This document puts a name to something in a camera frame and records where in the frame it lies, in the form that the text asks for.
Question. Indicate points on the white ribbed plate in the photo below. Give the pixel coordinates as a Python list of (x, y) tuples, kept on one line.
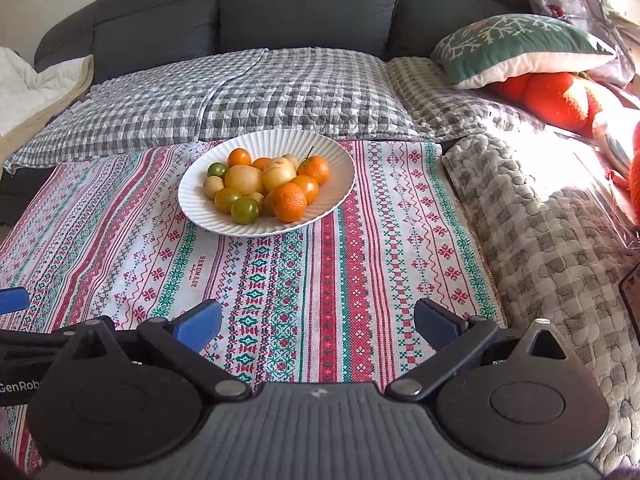
[(340, 170)]

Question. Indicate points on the grey white checked quilt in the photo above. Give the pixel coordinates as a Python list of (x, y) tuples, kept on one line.
[(250, 95)]

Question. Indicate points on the orange plush cushion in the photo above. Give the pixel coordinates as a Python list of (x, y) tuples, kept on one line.
[(555, 100)]

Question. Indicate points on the dark grey sofa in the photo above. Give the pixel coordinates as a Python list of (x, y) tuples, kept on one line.
[(300, 5)]

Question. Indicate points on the clear plastic sheet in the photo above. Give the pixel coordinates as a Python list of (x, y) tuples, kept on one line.
[(600, 200)]

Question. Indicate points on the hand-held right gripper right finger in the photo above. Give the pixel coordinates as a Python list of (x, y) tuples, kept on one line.
[(435, 325)]

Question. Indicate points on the clear plastic storage bag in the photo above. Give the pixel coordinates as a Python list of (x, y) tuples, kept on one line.
[(575, 5)]

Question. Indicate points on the red green patterned tablecloth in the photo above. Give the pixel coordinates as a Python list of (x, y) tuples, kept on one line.
[(325, 285)]

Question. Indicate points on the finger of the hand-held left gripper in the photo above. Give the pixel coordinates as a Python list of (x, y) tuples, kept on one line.
[(12, 301), (30, 341)]

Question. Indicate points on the grey white woven throw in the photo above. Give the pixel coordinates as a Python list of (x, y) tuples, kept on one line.
[(540, 260)]

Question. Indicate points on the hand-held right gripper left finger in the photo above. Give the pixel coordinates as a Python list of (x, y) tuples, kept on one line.
[(200, 325)]

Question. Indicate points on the beige white blanket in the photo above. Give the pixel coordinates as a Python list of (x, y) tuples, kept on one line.
[(35, 90)]

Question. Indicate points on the yellow green tomato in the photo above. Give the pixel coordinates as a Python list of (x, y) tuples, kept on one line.
[(227, 199)]

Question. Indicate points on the green snowflake pillow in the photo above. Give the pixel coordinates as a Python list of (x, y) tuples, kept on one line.
[(515, 45)]

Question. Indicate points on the beige grey checked blanket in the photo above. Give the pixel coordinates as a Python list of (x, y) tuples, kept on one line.
[(450, 105)]

